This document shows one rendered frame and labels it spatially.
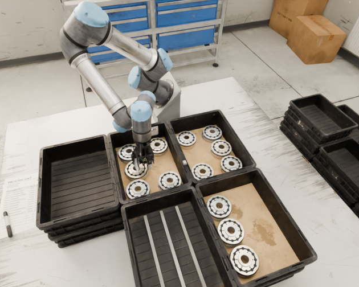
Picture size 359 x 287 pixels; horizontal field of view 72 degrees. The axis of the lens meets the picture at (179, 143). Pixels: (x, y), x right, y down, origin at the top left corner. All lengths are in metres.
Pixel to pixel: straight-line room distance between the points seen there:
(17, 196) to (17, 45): 2.71
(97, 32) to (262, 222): 1.01
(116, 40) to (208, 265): 0.97
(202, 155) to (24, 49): 3.12
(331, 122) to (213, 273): 1.60
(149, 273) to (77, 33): 0.93
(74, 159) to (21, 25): 2.70
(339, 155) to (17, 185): 2.09
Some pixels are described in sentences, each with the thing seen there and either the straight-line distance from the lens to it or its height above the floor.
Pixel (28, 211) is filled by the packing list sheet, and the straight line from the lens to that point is 1.40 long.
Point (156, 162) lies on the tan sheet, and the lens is 1.21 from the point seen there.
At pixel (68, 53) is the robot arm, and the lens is 1.16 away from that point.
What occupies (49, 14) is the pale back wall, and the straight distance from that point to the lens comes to 3.72.
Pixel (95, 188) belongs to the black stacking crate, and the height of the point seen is 0.83.
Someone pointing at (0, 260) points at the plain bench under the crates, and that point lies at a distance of 1.35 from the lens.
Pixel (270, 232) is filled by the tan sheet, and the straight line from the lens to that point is 1.10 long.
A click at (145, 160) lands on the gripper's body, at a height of 0.96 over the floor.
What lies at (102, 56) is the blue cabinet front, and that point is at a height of 0.39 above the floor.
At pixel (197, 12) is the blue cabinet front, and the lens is 3.10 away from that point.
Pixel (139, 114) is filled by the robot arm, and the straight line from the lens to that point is 0.91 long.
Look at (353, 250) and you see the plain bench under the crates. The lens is 1.38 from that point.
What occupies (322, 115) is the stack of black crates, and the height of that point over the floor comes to 0.49.
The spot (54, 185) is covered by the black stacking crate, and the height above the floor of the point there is 0.83.
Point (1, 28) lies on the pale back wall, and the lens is 3.85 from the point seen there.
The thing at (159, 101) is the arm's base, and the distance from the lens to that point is 1.46.
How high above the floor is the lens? 1.79
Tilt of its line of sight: 49 degrees down
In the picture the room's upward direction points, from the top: 1 degrees clockwise
